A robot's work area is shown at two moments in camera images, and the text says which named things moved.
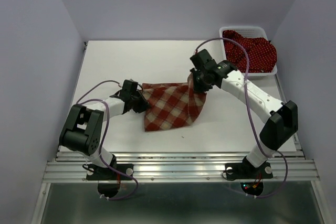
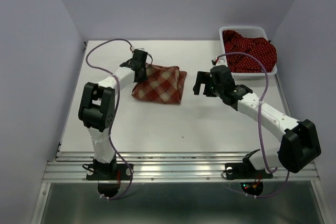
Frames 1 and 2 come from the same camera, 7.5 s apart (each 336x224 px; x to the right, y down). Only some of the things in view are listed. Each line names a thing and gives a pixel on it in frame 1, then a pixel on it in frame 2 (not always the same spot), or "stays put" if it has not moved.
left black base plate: (94, 172) stays put
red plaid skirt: (171, 105) -> (164, 84)
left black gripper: (144, 104) -> (143, 76)
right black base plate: (245, 171) stays put
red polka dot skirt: (262, 53) stays put
